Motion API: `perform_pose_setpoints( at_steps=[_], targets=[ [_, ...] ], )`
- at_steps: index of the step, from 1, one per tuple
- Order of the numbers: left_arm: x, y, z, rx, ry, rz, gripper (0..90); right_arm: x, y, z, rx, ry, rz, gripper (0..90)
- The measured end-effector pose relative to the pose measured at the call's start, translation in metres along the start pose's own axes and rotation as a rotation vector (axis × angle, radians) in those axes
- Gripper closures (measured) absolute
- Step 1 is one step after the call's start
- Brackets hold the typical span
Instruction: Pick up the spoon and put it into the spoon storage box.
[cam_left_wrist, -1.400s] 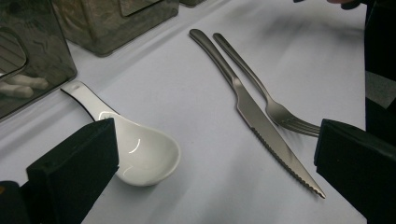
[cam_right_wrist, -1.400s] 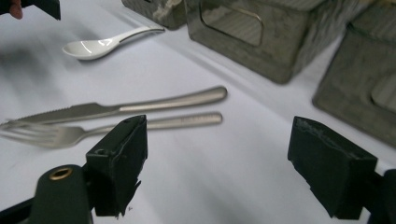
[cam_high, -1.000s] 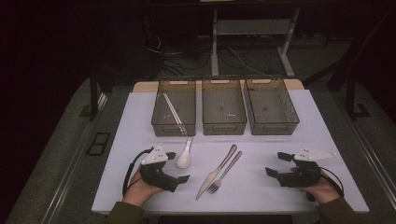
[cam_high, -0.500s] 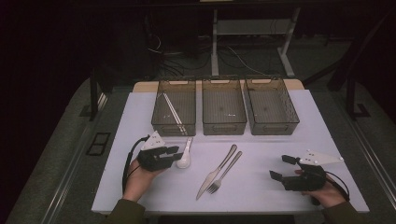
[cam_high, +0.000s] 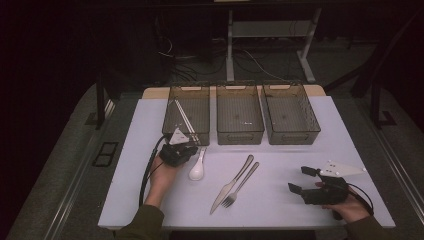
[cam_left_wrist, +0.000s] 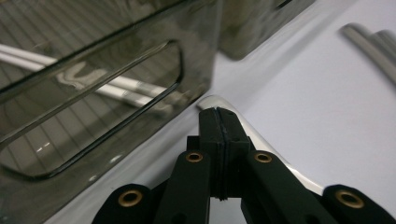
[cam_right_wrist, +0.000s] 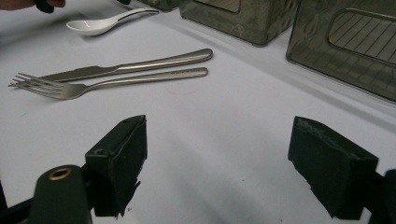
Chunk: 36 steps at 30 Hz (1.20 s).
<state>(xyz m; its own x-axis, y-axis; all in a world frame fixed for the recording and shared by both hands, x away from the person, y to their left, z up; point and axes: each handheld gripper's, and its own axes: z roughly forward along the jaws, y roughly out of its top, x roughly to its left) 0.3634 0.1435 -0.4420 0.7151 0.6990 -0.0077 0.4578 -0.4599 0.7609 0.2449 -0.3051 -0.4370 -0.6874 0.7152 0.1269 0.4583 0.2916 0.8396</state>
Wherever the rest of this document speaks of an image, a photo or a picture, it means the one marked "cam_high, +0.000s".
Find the white chopstick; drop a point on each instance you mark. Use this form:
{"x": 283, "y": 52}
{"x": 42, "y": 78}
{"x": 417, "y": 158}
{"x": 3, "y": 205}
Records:
{"x": 186, "y": 115}
{"x": 182, "y": 115}

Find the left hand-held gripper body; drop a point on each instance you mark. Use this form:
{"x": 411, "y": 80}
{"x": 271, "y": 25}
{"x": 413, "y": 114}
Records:
{"x": 175, "y": 155}

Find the person's left hand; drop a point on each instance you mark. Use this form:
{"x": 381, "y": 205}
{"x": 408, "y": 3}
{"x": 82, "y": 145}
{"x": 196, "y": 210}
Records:
{"x": 161, "y": 181}

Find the steel fork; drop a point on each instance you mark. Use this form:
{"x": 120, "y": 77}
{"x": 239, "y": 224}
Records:
{"x": 245, "y": 180}

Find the black metal stand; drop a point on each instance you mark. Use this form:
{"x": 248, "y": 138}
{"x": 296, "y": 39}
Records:
{"x": 376, "y": 106}
{"x": 100, "y": 106}

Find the steel table knife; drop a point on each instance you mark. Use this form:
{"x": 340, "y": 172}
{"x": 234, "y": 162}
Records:
{"x": 223, "y": 195}

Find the white ceramic spoon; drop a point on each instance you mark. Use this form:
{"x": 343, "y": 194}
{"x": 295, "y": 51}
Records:
{"x": 196, "y": 172}

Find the white metal desk frame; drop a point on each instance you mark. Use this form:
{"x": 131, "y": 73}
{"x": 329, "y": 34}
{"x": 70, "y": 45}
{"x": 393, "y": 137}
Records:
{"x": 270, "y": 29}

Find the white table cover board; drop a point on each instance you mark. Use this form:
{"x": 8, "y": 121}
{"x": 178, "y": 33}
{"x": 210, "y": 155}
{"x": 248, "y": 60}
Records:
{"x": 266, "y": 206}

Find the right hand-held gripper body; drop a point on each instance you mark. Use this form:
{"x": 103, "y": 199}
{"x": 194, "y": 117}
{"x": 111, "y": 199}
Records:
{"x": 328, "y": 195}

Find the person's right hand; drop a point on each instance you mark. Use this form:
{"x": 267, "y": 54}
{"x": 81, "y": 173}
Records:
{"x": 351, "y": 210}

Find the smoky clear plastic bin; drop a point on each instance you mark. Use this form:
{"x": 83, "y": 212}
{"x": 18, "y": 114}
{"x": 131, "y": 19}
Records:
{"x": 288, "y": 116}
{"x": 238, "y": 116}
{"x": 196, "y": 113}

